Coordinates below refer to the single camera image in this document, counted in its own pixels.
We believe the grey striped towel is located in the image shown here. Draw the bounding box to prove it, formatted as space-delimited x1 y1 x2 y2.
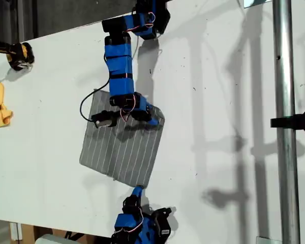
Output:
79 88 166 189

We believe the brown cardboard box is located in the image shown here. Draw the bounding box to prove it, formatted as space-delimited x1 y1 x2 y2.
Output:
20 223 112 244

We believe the white table leg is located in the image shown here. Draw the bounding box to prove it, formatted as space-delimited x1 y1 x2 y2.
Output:
9 222 23 241

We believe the black yellow power tool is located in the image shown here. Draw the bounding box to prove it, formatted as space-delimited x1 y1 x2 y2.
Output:
0 38 36 72

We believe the black clamp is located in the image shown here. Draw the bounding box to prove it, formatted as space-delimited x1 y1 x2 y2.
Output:
270 108 305 134

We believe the red white servo wire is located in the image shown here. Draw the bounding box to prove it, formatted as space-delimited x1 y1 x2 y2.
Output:
114 207 145 232
120 100 137 122

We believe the short black camera stalk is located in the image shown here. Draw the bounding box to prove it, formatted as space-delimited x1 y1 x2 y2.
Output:
108 111 123 121

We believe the black camera box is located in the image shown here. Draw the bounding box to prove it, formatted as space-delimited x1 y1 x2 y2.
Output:
91 110 119 129
152 207 174 238

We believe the thin white cable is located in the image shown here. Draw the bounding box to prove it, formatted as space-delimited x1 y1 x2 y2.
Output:
131 33 165 60

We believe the black camera cable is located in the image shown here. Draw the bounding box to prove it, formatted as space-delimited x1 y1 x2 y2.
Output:
79 78 110 123

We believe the steel post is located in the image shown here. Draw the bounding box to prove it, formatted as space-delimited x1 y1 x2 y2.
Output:
271 0 302 244

